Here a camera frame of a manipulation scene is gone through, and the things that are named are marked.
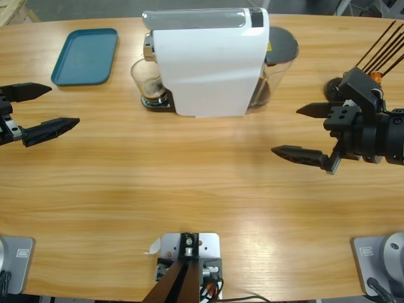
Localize clear drinking glass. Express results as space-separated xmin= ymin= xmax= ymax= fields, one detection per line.
xmin=130 ymin=58 xmax=169 ymax=107

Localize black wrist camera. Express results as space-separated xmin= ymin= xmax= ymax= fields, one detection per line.
xmin=339 ymin=66 xmax=386 ymax=115

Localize teal plastic tray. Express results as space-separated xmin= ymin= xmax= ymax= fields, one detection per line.
xmin=50 ymin=28 xmax=119 ymax=86

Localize dark camera post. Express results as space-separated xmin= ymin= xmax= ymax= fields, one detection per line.
xmin=141 ymin=232 xmax=203 ymax=303

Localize wooden pallet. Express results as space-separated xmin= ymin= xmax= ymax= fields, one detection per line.
xmin=0 ymin=0 xmax=40 ymax=28

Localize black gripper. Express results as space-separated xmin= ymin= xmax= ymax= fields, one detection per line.
xmin=0 ymin=82 xmax=81 ymax=148
xmin=270 ymin=100 xmax=386 ymax=176

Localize silver slotted drip tray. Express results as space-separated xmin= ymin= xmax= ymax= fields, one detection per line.
xmin=141 ymin=88 xmax=176 ymax=113

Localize black cable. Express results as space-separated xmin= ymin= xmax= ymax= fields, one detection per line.
xmin=217 ymin=294 xmax=271 ymax=303
xmin=367 ymin=276 xmax=397 ymax=303
xmin=0 ymin=270 xmax=13 ymax=295

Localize white mount plate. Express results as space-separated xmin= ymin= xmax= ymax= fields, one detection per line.
xmin=156 ymin=232 xmax=224 ymax=300

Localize clear water tank dark lid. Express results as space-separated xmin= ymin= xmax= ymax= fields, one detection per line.
xmin=247 ymin=26 xmax=300 ymax=114

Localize white paper scrap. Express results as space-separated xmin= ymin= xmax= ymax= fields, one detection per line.
xmin=144 ymin=237 xmax=162 ymax=256

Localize orange cable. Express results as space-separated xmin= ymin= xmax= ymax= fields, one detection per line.
xmin=200 ymin=279 xmax=223 ymax=300

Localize black capsule holder with rods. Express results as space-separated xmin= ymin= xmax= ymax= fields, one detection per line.
xmin=324 ymin=20 xmax=404 ymax=104

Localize white capsule coffee machine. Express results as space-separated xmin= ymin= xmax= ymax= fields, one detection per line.
xmin=141 ymin=6 xmax=271 ymax=119

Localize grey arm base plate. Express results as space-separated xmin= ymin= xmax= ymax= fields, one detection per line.
xmin=352 ymin=232 xmax=404 ymax=297
xmin=0 ymin=235 xmax=37 ymax=295

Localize white metal frame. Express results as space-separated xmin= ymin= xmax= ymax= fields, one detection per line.
xmin=334 ymin=0 xmax=404 ymax=18

